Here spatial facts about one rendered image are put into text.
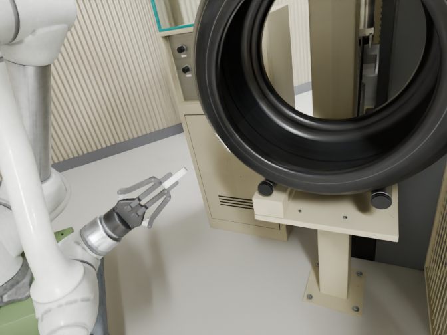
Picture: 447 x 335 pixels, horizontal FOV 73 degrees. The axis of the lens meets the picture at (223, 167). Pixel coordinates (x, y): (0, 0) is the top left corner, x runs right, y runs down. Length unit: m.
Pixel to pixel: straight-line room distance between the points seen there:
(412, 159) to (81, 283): 0.69
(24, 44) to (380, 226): 0.90
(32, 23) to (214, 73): 0.36
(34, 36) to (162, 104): 2.95
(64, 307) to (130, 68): 3.04
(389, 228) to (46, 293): 0.77
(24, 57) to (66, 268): 0.45
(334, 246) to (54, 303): 1.09
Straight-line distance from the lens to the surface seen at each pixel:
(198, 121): 1.67
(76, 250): 0.81
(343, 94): 1.06
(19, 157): 0.69
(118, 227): 0.79
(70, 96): 3.56
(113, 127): 3.65
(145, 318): 1.81
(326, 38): 1.02
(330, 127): 0.97
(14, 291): 1.08
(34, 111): 0.87
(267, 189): 0.82
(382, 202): 0.78
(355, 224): 0.86
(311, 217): 0.88
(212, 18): 0.67
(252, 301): 1.70
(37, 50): 0.78
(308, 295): 1.67
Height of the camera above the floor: 1.38
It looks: 30 degrees down
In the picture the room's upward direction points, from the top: 12 degrees counter-clockwise
